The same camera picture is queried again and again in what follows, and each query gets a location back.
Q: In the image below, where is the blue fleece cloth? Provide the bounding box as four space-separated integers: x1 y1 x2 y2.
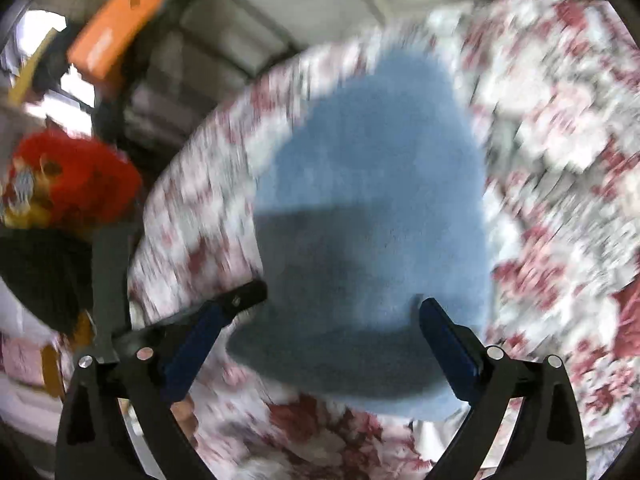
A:
227 47 493 423

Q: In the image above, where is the grey metal bar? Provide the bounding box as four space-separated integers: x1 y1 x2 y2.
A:
92 224 137 366

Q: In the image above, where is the red plush toy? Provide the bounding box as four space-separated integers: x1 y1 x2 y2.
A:
0 130 144 232

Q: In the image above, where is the orange box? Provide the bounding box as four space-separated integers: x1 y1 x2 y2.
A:
67 0 163 92

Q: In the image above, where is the yellow strip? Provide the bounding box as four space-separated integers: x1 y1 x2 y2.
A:
9 30 57 107

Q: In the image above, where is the dark cloth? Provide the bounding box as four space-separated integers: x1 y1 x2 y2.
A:
0 230 97 335

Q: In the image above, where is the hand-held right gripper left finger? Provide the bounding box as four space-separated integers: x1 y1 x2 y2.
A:
55 280 269 480

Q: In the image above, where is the dark storage shelf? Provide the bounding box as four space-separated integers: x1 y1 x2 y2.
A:
112 0 303 163

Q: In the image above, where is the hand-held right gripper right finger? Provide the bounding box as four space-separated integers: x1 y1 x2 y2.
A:
419 297 587 480

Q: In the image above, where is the floral bed sheet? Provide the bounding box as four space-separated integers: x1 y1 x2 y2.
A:
127 0 640 480

